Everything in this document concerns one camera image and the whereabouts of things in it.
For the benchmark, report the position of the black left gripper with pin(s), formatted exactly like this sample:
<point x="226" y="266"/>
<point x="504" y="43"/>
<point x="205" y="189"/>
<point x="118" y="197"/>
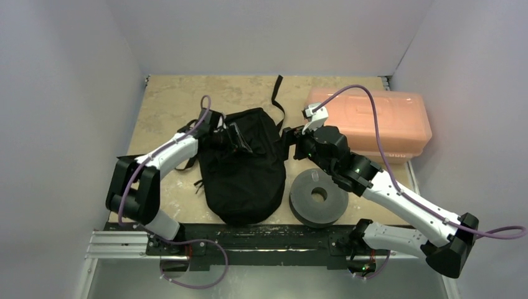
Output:
<point x="236" y="138"/>

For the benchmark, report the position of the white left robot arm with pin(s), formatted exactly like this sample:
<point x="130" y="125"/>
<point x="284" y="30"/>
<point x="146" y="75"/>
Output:
<point x="135" y="187"/>

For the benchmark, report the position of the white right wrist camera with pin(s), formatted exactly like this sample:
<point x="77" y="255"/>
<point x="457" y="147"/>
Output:
<point x="315" y="119"/>

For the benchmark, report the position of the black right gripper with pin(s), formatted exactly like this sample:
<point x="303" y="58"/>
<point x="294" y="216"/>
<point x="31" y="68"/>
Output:
<point x="299" y="142"/>

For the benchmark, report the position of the black student backpack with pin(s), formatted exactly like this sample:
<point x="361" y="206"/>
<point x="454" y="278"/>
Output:
<point x="244" y="185"/>

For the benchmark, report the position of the black metal base rail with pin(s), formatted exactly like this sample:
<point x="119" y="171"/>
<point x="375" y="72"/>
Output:
<point x="205" y="245"/>

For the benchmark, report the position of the translucent pink plastic box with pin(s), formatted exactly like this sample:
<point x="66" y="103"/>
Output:
<point x="381" y="125"/>

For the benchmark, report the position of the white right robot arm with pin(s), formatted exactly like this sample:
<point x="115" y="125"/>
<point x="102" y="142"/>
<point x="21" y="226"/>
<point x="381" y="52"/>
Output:
<point x="442" y="238"/>

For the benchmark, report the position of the grey filament spool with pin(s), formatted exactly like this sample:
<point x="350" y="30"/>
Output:
<point x="315" y="200"/>

